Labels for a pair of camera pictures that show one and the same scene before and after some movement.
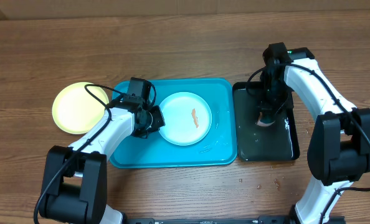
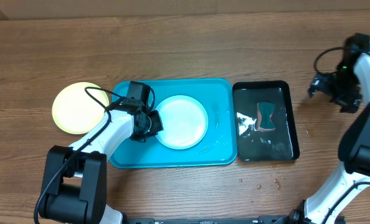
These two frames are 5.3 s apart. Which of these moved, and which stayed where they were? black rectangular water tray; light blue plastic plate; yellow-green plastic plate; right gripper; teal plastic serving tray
Moved: right gripper; light blue plastic plate
Stayed: yellow-green plastic plate; black rectangular water tray; teal plastic serving tray
